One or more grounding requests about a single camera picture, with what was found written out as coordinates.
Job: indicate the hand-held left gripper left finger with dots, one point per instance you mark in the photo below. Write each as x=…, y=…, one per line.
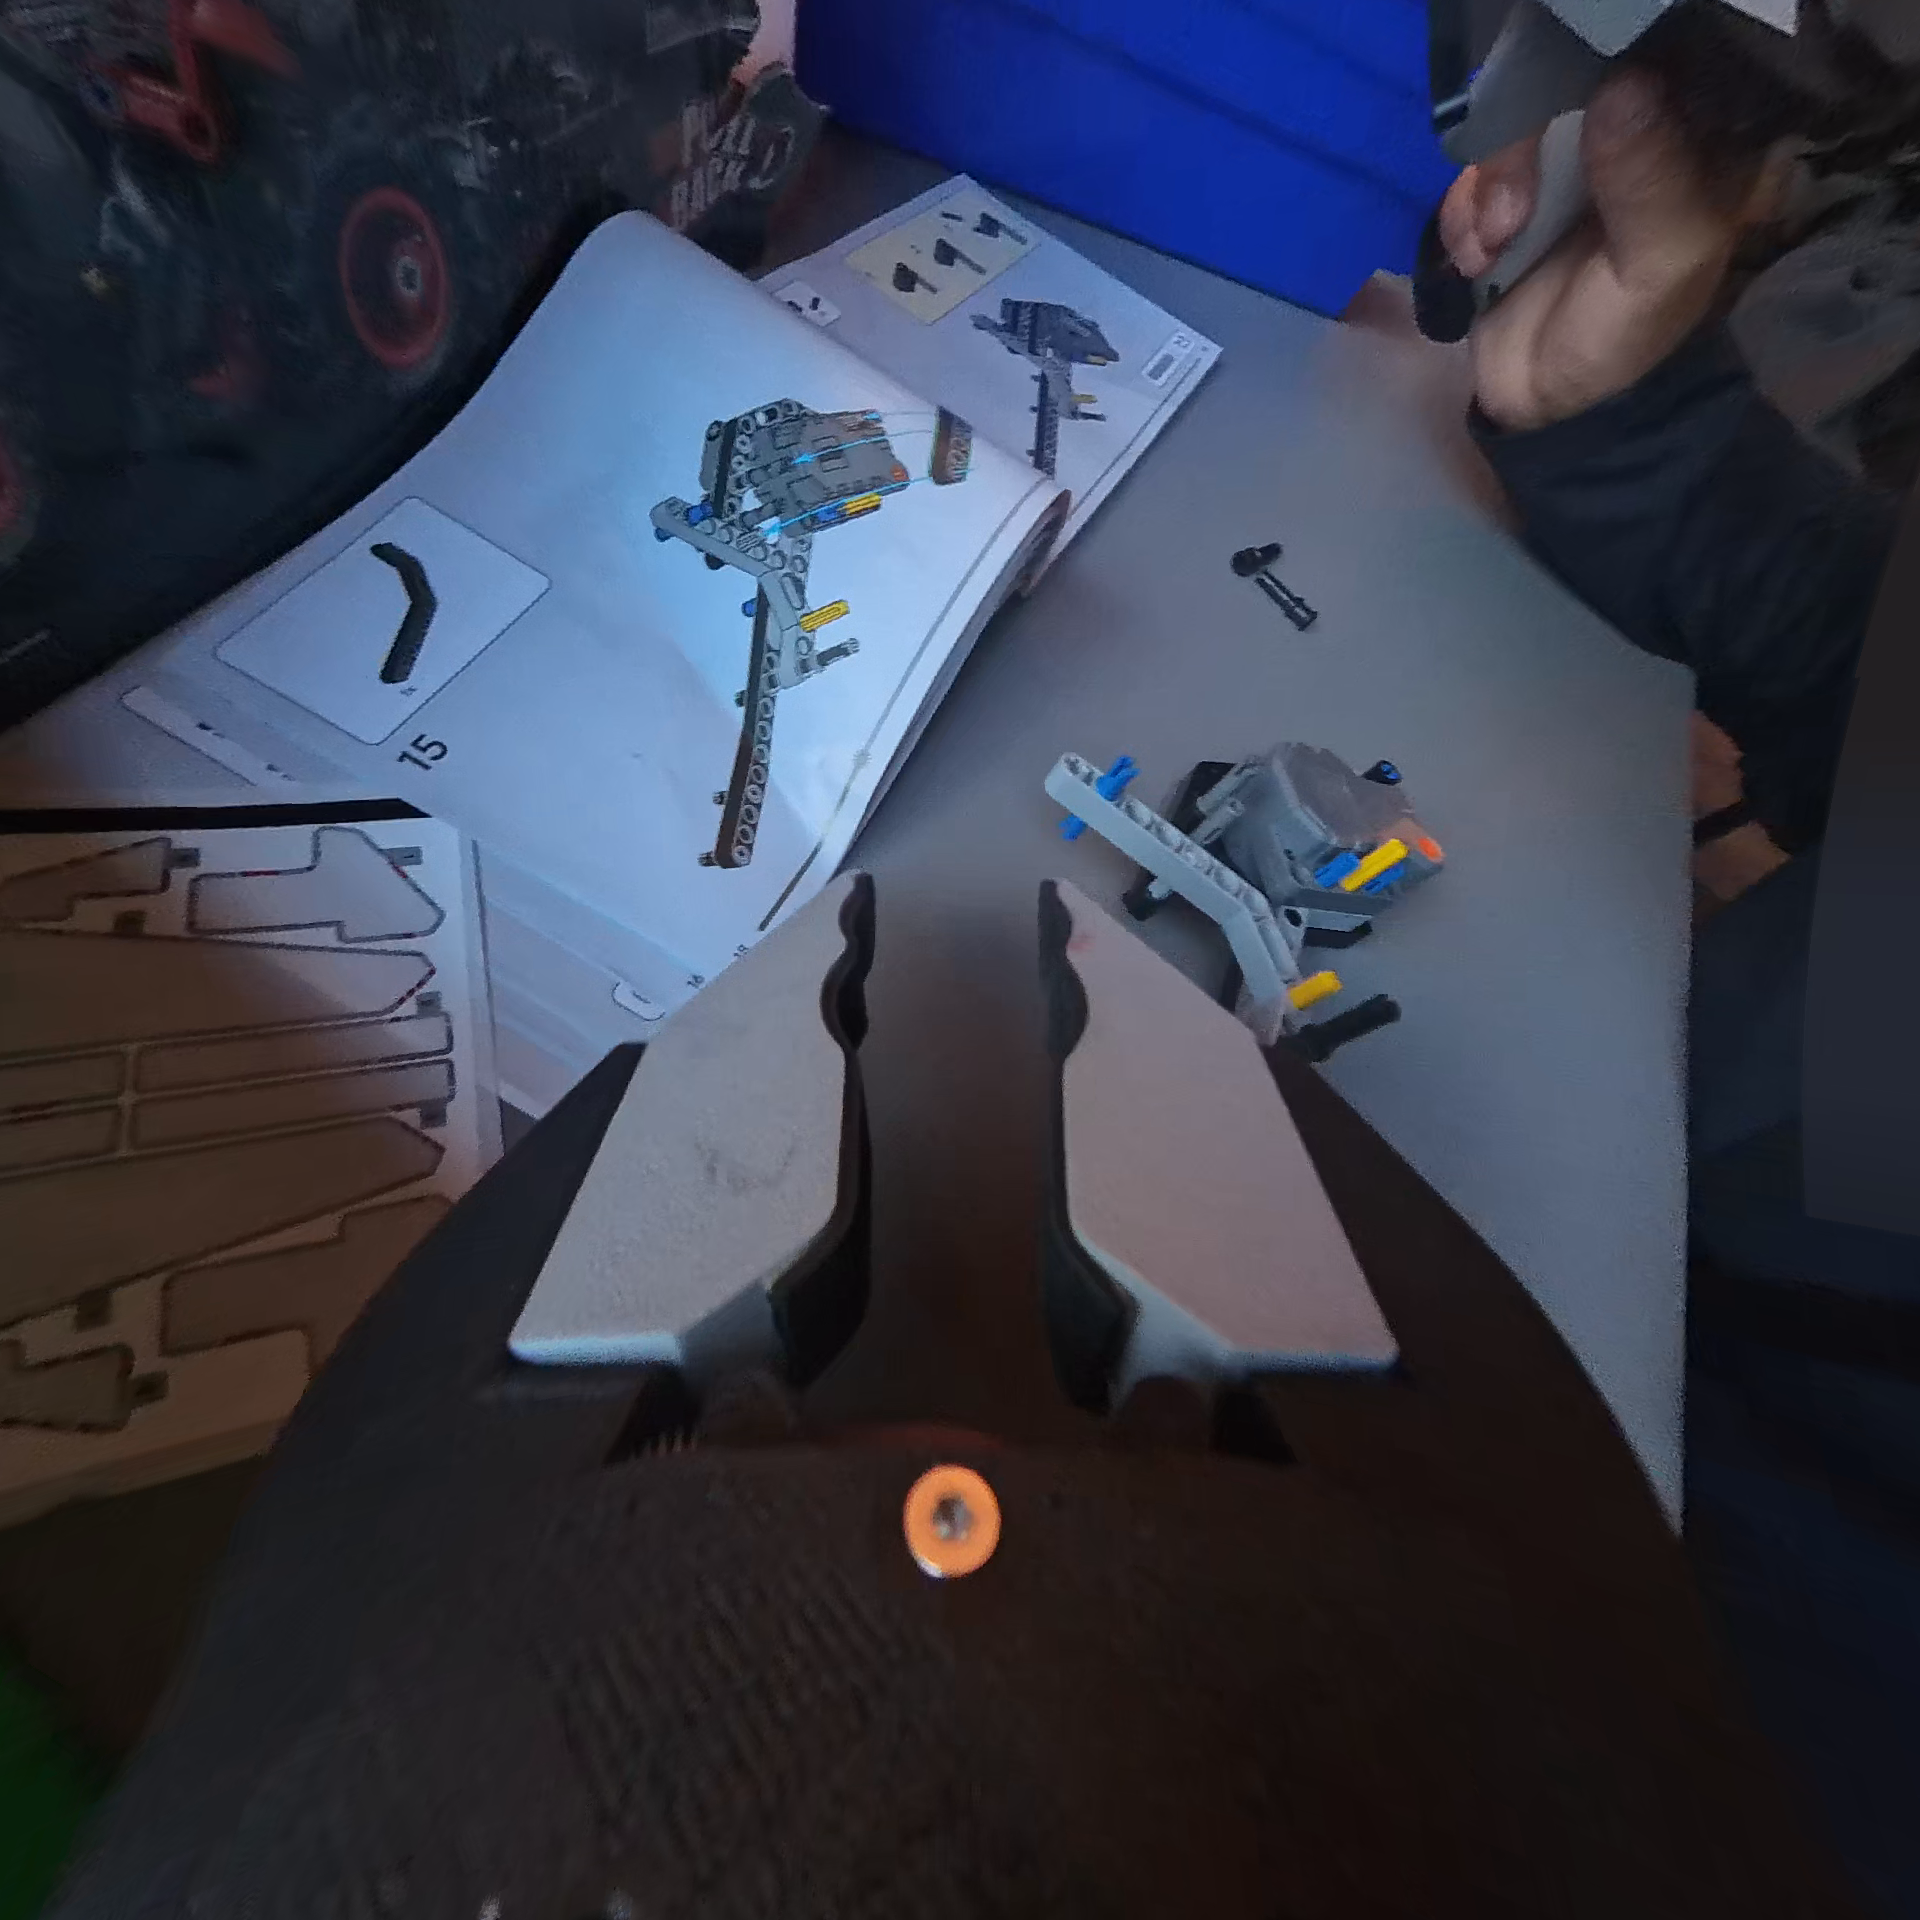
x=704, y=1141

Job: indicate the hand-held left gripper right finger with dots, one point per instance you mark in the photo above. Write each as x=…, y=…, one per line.
x=1214, y=1184

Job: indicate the grey lego assembly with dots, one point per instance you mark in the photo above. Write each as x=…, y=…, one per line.
x=1305, y=810

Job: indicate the person's right forearm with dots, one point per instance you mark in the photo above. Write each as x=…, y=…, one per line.
x=1650, y=511

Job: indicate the black lego pin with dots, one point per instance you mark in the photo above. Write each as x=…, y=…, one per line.
x=1274, y=589

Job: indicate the black toy set box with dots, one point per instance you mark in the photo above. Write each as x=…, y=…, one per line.
x=224, y=225

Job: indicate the person's right hand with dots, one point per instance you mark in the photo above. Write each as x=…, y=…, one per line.
x=1621, y=270

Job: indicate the blue plastic bin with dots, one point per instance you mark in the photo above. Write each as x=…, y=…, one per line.
x=1125, y=134

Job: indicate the sticker sheet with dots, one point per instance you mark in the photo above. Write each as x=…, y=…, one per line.
x=224, y=1080

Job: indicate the person's legs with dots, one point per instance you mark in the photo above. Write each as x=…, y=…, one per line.
x=1770, y=1575

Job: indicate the open instruction booklet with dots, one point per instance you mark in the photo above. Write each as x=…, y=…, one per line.
x=525, y=450

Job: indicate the green plastic bin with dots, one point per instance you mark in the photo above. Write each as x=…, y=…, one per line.
x=31, y=1800

